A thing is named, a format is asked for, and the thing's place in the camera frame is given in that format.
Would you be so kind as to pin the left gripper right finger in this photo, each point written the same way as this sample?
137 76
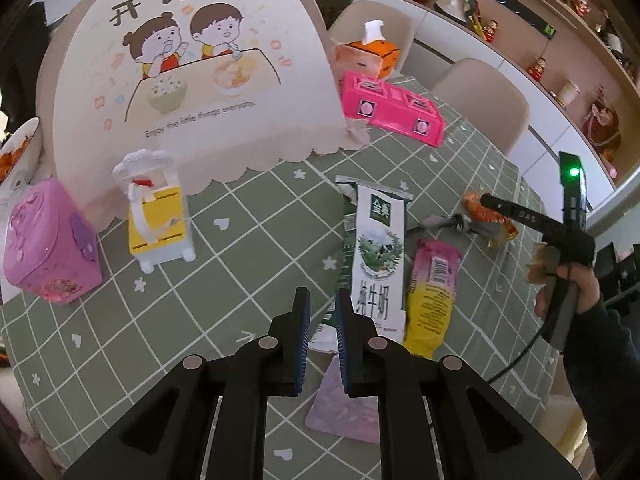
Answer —
438 419

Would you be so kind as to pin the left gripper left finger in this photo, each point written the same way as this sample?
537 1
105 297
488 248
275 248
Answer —
206 419

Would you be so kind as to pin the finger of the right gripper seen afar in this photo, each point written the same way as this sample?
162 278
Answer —
527 217

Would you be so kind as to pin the red gold candy wrapper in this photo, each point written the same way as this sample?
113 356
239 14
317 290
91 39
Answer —
471 202

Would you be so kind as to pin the small pink torn wrapper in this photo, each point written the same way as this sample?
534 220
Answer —
334 412

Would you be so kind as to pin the magenta yellow snack wrapper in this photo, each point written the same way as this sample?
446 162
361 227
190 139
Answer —
431 294

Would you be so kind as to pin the white green milk pouch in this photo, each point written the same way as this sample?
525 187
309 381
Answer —
374 248

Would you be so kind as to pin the green checkered tablecloth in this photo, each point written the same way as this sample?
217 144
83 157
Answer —
81 366

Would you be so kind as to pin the beige chair far right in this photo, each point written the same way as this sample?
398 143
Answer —
487 99

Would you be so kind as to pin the pink toy box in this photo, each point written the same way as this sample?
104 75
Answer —
393 108

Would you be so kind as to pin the white sideboard cabinet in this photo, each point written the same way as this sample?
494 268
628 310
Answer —
438 43

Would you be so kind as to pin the pink plastic jar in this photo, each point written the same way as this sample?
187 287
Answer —
51 249

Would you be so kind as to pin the orange tissue box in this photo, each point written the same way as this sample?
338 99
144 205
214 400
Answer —
373 56

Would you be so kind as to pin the beige chair far left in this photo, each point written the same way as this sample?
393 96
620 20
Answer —
349 26

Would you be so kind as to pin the beige chair behind cover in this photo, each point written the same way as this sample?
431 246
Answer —
60 37

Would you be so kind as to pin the bowl with orange food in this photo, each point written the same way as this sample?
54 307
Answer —
20 156

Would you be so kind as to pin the white cartoon food cover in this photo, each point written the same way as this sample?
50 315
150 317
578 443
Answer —
223 86

